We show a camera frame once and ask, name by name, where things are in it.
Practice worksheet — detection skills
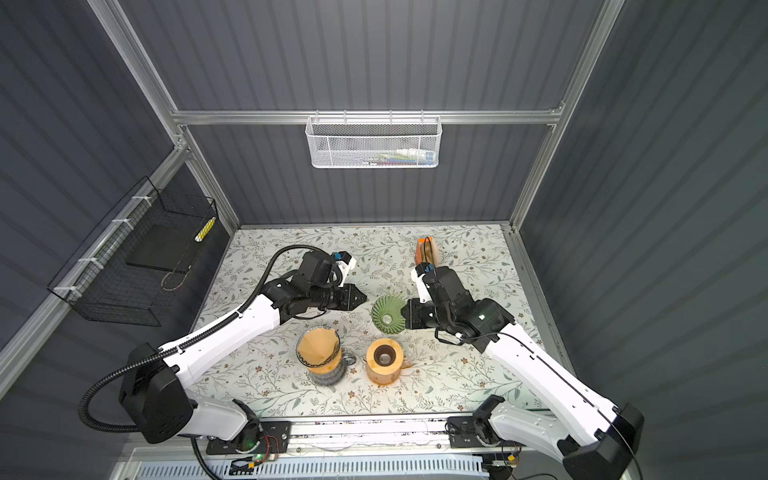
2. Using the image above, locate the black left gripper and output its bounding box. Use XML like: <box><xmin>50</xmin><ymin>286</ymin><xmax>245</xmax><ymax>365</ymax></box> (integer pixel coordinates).
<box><xmin>309</xmin><ymin>282</ymin><xmax>368</xmax><ymax>311</ymax></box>

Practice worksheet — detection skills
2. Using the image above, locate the single brown paper filter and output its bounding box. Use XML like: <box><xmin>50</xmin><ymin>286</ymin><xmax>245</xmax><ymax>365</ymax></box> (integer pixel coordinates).
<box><xmin>296</xmin><ymin>327</ymin><xmax>342</xmax><ymax>367</ymax></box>

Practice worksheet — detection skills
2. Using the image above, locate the clear grey glass dripper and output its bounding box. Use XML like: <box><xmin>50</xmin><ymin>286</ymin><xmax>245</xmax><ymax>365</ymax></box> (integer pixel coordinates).
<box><xmin>295</xmin><ymin>325</ymin><xmax>344</xmax><ymax>371</ymax></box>

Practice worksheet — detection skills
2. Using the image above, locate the green glass dripper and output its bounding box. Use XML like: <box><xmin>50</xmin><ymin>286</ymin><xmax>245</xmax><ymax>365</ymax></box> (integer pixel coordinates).
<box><xmin>371</xmin><ymin>295</ymin><xmax>406</xmax><ymax>335</ymax></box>

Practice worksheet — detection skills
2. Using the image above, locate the orange coffee filter box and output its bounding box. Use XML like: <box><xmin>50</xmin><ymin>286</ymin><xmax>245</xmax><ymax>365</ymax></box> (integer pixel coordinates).
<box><xmin>414</xmin><ymin>236</ymin><xmax>440</xmax><ymax>266</ymax></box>

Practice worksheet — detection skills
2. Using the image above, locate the orange glass pitcher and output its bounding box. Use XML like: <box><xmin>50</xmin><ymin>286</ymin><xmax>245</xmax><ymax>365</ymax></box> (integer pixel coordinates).
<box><xmin>366</xmin><ymin>360</ymin><xmax>412</xmax><ymax>385</ymax></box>

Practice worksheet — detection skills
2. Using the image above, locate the clear grey glass pitcher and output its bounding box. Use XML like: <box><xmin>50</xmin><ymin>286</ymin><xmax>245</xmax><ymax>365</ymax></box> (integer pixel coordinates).
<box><xmin>307</xmin><ymin>353</ymin><xmax>357</xmax><ymax>386</ymax></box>

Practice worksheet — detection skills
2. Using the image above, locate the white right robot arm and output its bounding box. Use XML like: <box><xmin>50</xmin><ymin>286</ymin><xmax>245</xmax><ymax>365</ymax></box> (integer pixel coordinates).
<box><xmin>401</xmin><ymin>263</ymin><xmax>644</xmax><ymax>479</ymax></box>

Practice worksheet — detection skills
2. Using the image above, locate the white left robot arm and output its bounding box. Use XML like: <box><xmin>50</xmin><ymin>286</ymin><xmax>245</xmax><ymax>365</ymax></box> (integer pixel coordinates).
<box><xmin>119</xmin><ymin>249</ymin><xmax>367</xmax><ymax>452</ymax></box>

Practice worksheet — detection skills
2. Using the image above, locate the yellow marker in basket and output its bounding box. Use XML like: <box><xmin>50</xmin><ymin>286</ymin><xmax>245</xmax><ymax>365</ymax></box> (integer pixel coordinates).
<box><xmin>194</xmin><ymin>216</ymin><xmax>217</xmax><ymax>243</ymax></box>

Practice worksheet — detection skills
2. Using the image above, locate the black pad in basket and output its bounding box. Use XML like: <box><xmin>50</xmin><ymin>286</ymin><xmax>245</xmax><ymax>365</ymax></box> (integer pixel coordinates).
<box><xmin>125</xmin><ymin>224</ymin><xmax>203</xmax><ymax>274</ymax></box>

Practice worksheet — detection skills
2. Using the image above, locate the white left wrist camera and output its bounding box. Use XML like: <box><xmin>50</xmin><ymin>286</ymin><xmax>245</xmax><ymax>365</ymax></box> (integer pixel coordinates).
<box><xmin>333</xmin><ymin>251</ymin><xmax>356</xmax><ymax>278</ymax></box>

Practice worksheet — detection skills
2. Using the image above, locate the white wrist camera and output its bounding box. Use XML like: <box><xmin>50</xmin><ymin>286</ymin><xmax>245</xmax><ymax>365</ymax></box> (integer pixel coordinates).
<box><xmin>333</xmin><ymin>251</ymin><xmax>356</xmax><ymax>278</ymax></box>
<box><xmin>411</xmin><ymin>262</ymin><xmax>434</xmax><ymax>304</ymax></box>

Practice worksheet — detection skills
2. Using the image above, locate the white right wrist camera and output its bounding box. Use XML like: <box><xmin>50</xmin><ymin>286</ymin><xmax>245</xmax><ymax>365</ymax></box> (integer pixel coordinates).
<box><xmin>411</xmin><ymin>262</ymin><xmax>434</xmax><ymax>304</ymax></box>

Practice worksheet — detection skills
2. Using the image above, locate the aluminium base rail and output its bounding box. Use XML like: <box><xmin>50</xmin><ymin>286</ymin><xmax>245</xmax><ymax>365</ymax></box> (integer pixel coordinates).
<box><xmin>112</xmin><ymin>406</ymin><xmax>568</xmax><ymax>479</ymax></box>

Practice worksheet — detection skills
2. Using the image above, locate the white wire mesh basket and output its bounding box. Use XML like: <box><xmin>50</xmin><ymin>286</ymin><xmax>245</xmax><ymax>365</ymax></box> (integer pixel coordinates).
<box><xmin>305</xmin><ymin>112</ymin><xmax>443</xmax><ymax>169</ymax></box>

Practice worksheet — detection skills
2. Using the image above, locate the black wire basket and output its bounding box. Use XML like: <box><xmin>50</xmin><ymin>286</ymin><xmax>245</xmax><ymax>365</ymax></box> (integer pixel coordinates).
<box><xmin>48</xmin><ymin>178</ymin><xmax>218</xmax><ymax>327</ymax></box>

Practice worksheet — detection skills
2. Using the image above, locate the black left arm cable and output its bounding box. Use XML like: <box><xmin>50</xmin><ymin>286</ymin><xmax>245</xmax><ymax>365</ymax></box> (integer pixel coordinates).
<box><xmin>77</xmin><ymin>243</ymin><xmax>328</xmax><ymax>434</ymax></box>

